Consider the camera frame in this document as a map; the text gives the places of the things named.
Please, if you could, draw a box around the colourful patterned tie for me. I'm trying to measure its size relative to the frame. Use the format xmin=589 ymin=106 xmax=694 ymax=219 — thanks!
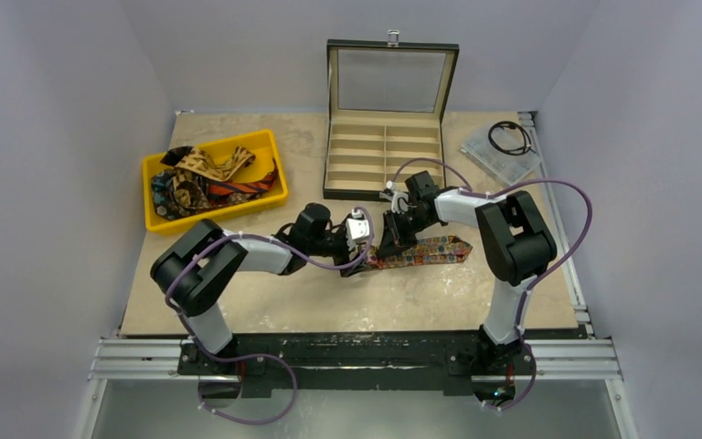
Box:
xmin=366 ymin=235 xmax=473 ymax=270

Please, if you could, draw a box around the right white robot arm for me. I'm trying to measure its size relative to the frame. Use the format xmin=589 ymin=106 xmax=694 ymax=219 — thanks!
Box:
xmin=377 ymin=171 xmax=558 ymax=372

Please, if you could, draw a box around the dark blue patterned tie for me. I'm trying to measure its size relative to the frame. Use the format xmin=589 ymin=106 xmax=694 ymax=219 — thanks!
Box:
xmin=149 ymin=168 xmax=210 ymax=220

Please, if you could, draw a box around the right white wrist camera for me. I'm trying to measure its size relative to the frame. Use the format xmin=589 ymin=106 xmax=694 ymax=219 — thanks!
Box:
xmin=379 ymin=180 xmax=410 ymax=214

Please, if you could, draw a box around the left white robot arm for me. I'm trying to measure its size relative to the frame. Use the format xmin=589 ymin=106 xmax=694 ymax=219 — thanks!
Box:
xmin=149 ymin=203 xmax=374 ymax=374

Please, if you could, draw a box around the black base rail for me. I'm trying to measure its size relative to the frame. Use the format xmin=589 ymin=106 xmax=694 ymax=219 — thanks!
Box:
xmin=177 ymin=329 xmax=537 ymax=402

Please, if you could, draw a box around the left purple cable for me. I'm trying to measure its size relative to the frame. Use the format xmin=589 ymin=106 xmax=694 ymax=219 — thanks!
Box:
xmin=163 ymin=206 xmax=377 ymax=427

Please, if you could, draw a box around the tan patterned tie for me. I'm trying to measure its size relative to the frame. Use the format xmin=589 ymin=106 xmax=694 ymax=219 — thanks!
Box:
xmin=165 ymin=145 xmax=255 ymax=182

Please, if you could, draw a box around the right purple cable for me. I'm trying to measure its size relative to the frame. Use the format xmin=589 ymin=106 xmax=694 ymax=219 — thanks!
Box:
xmin=387 ymin=157 xmax=594 ymax=414

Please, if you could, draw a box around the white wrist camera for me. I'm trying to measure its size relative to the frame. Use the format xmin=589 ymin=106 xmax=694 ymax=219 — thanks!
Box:
xmin=379 ymin=180 xmax=410 ymax=214
xmin=343 ymin=207 xmax=373 ymax=250

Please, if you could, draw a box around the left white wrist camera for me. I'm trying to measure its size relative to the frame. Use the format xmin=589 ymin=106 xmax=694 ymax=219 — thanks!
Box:
xmin=343 ymin=207 xmax=373 ymax=250

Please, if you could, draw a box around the clear plastic box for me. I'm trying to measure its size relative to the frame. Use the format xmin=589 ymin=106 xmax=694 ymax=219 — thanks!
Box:
xmin=460 ymin=120 xmax=542 ymax=187

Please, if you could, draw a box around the black compartment display case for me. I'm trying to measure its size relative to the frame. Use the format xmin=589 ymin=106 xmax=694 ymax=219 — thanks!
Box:
xmin=322 ymin=30 xmax=460 ymax=201

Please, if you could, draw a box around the black coiled cable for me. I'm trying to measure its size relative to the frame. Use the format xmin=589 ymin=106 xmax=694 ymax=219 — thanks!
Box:
xmin=487 ymin=120 xmax=534 ymax=157

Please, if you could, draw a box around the orange black striped tie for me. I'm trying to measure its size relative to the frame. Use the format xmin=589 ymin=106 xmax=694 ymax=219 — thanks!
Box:
xmin=205 ymin=160 xmax=279 ymax=206

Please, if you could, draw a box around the purple cable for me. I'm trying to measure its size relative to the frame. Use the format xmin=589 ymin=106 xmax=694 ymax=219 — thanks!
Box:
xmin=387 ymin=157 xmax=594 ymax=414
xmin=163 ymin=206 xmax=377 ymax=427

